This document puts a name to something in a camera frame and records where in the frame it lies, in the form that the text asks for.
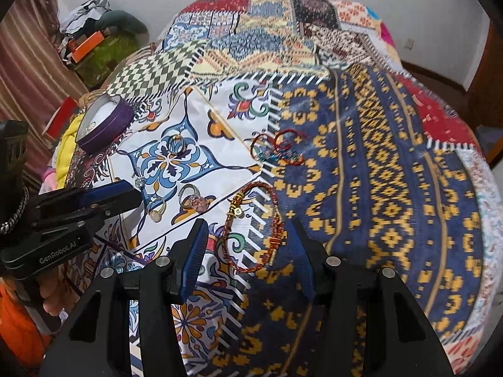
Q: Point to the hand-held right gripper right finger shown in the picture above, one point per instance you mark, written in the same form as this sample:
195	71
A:
299	261

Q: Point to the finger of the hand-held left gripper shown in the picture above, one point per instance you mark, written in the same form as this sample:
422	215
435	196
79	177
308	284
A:
104	193
118	204

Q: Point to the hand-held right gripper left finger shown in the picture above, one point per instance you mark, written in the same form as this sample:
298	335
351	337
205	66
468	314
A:
193	261

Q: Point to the orange sleeved left forearm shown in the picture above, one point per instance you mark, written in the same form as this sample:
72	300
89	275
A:
17	326

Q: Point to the purple round jewelry box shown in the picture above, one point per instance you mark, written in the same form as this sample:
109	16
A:
114	123

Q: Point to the person's left hand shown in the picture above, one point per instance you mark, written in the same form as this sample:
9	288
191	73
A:
55	292

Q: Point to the small silver pendant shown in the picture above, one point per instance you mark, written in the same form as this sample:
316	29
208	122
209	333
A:
139	183

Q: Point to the pink cloth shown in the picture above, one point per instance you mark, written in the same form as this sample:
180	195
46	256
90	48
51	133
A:
51	178

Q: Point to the yellow cloth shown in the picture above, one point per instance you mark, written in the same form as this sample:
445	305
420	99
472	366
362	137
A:
72	137

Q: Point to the red box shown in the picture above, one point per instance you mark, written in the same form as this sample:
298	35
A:
59	117

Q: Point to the patchwork printed blanket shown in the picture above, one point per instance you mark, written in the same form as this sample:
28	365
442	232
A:
377	157

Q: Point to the striped brown curtain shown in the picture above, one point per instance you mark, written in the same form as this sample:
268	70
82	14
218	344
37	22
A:
27	70

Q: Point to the orange box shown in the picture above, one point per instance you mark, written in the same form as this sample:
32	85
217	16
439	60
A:
84	46

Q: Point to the dark green cushion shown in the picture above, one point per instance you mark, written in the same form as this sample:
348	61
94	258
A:
125	21

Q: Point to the grey white cloth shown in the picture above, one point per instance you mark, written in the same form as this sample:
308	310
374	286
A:
84	13

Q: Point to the brown wooden furniture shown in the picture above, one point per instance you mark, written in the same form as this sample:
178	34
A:
489	86

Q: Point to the white wall outlet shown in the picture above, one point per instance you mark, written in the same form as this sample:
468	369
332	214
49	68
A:
410	43

